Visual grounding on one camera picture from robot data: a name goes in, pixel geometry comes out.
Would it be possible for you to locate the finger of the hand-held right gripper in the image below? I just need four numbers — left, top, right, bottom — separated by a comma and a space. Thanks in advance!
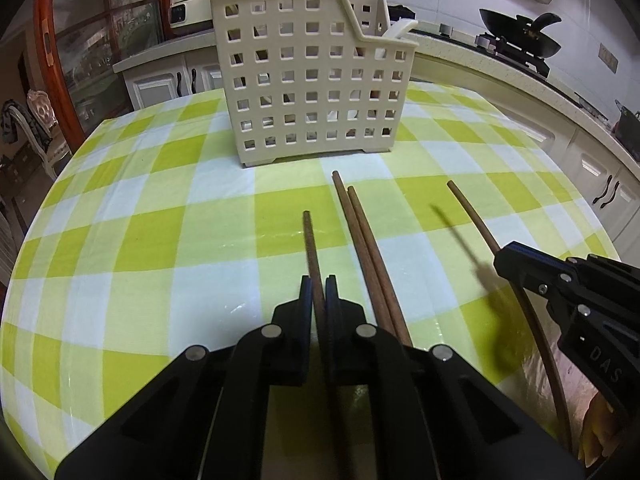
493, 241, 577, 307

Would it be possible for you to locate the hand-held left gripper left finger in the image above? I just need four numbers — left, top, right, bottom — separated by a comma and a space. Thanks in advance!
54, 275, 317, 480

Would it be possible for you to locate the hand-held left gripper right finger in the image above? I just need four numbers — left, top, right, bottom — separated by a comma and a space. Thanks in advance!
324, 275, 587, 480

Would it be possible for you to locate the brown wooden chopstick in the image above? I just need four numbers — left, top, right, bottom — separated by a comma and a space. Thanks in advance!
302, 211, 326, 322
332, 171, 403, 346
446, 180, 574, 456
346, 186, 414, 347

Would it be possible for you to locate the cream plastic utensil basket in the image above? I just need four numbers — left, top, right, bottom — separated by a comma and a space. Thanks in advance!
206, 0, 420, 168

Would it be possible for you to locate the white ceramic spoon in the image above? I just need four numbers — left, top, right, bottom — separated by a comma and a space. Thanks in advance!
384, 18, 419, 42

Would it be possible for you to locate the person's right hand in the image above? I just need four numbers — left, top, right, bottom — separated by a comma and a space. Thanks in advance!
577, 392, 620, 469

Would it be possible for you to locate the green checked tablecloth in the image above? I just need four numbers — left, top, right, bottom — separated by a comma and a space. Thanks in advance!
0, 82, 621, 480

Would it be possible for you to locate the dark cooking pot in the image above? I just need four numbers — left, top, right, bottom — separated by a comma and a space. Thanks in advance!
614, 100, 640, 157

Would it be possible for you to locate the black burner grate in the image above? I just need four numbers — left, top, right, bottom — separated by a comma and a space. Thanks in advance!
475, 32, 551, 75

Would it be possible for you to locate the black glass gas stove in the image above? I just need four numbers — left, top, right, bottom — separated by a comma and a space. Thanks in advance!
386, 5, 608, 122

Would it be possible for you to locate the black wok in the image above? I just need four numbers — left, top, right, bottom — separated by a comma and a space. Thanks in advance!
479, 8, 563, 59

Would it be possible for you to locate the white rice cooker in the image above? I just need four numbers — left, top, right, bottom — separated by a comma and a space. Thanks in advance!
167, 0, 217, 36

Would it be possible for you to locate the white carved chair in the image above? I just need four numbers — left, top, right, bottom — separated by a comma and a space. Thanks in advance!
0, 89, 72, 181

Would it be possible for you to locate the red framed glass door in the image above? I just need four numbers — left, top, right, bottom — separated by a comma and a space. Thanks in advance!
32, 0, 173, 147

